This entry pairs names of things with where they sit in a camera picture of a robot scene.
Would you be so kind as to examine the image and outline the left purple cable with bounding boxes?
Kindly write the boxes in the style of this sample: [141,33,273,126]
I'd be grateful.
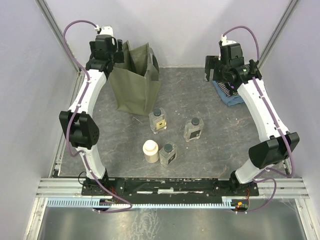
[62,20,133,214]

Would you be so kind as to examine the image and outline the clear bottle dark label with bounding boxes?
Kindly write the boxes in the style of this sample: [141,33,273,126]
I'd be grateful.
[183,117,204,142]
[159,143,177,168]

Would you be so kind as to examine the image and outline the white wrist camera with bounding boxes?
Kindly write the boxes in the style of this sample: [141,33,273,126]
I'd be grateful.
[94,24,114,37]
[219,35,237,47]

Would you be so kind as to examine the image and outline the clear bottle yellow label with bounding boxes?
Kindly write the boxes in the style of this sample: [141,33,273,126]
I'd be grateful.
[148,107,167,134]

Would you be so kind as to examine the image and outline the olive green canvas bag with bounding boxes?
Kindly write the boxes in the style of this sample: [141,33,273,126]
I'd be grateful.
[108,41,161,116]

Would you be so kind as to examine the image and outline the cream round jar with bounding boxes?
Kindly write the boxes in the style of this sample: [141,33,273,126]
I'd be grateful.
[142,139,159,164]

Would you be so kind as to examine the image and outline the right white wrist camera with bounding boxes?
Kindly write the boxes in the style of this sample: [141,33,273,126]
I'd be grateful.
[219,35,237,47]

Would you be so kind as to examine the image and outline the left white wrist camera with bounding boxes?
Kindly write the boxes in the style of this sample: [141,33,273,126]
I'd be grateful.
[94,24,114,37]

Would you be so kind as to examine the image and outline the aluminium frame rail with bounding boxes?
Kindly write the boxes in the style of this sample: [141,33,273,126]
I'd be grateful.
[36,177,309,199]

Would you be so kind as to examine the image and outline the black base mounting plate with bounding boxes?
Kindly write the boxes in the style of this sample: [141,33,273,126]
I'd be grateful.
[81,176,260,204]

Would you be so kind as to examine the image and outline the blue folded cloth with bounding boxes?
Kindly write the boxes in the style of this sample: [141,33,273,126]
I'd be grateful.
[212,80,245,107]

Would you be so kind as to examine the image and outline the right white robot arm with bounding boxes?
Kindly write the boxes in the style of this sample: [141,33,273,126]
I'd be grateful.
[205,40,300,196]

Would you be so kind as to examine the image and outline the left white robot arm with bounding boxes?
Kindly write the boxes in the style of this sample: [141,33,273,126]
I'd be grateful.
[59,32,124,195]

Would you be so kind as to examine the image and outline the clear bottle dark label front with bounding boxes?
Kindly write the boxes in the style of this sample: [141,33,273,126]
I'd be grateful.
[159,143,177,168]

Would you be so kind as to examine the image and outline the striped folded cloth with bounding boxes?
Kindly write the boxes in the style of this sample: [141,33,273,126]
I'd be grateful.
[217,82,238,97]

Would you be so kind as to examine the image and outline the clear bottle dark label right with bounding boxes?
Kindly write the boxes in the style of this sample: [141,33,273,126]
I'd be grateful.
[183,117,204,142]

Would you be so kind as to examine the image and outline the light blue cable duct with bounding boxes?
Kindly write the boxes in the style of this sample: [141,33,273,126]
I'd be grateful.
[46,197,241,208]

